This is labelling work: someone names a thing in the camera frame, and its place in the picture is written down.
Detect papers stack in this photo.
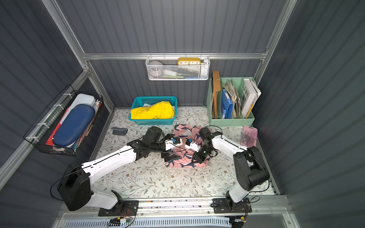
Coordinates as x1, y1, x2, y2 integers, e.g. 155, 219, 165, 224
223, 79, 241, 118

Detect white plastic container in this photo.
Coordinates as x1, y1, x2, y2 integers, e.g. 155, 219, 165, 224
59, 93, 96, 124

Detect navy blue oval case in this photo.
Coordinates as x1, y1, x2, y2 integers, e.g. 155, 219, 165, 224
53, 104, 95, 147

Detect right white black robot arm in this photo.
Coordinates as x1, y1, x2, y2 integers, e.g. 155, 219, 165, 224
192, 127, 270, 203

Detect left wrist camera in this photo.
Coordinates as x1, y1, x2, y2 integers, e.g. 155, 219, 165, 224
165, 137, 183, 151

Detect black wire wall basket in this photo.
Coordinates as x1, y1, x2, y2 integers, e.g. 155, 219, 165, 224
23, 85, 104, 156

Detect tape roll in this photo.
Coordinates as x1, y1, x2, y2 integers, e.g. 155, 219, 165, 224
146, 61, 164, 78

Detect pink transparent box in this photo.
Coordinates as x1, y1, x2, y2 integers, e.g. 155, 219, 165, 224
240, 125, 258, 148

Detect floral table mat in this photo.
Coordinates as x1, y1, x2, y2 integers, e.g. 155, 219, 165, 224
79, 107, 276, 200

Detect teal plastic basket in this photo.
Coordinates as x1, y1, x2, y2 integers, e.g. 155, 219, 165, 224
129, 97, 178, 125

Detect blue folder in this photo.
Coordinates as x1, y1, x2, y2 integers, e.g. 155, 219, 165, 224
221, 89, 233, 119

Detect brown cardboard board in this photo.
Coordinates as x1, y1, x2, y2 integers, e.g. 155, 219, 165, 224
213, 70, 221, 119

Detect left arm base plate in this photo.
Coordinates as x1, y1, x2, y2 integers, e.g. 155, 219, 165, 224
98, 200, 139, 217

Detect white book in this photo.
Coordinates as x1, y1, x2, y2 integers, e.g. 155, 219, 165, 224
241, 78, 261, 118

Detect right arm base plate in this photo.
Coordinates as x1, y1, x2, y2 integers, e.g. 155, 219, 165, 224
210, 198, 252, 214

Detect small grey pouch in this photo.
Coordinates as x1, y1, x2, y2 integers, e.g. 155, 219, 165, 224
112, 127, 128, 136

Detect yellow cloth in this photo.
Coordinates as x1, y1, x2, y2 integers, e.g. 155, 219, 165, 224
131, 101, 175, 120

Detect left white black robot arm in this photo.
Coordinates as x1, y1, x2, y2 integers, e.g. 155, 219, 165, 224
57, 126, 183, 212

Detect green file organizer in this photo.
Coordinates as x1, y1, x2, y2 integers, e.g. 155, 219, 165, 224
206, 78, 256, 127

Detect yellow clock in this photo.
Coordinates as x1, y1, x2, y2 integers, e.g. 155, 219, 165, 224
178, 57, 201, 66

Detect pink shark print shorts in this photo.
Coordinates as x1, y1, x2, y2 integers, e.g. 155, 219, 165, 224
165, 124, 211, 169

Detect white wire wall basket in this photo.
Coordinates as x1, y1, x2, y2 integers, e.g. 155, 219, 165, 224
145, 56, 211, 81

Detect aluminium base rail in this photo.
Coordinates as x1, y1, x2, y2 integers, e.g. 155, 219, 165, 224
53, 195, 300, 228

